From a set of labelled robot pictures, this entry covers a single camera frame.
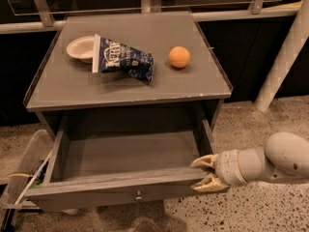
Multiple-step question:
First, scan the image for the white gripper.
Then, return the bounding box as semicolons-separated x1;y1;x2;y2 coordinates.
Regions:
190;150;247;192

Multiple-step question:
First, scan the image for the grey top drawer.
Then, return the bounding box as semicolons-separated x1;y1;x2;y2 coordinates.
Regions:
26;111;214;211

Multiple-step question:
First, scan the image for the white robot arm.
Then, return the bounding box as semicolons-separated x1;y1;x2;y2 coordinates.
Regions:
190;132;309;192

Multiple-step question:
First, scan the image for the grey drawer cabinet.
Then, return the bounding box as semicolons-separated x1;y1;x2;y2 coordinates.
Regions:
24;12;232;134

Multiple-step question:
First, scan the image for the orange fruit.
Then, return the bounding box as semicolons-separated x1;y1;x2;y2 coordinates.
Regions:
168;46;190;69

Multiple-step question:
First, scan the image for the blue chip bag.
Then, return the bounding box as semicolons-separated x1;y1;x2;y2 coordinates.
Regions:
92;34;155;82

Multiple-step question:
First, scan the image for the white slanted pole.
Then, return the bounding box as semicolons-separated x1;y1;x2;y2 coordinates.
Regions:
254;0;309;112

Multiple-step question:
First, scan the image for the clear plastic bin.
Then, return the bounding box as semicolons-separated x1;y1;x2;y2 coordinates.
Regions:
0;128;79;217

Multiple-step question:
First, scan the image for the white paper bowl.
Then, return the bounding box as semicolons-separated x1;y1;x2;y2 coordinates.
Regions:
67;36;95;63

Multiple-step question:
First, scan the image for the metal railing with glass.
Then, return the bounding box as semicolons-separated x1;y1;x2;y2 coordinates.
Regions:
0;0;304;35

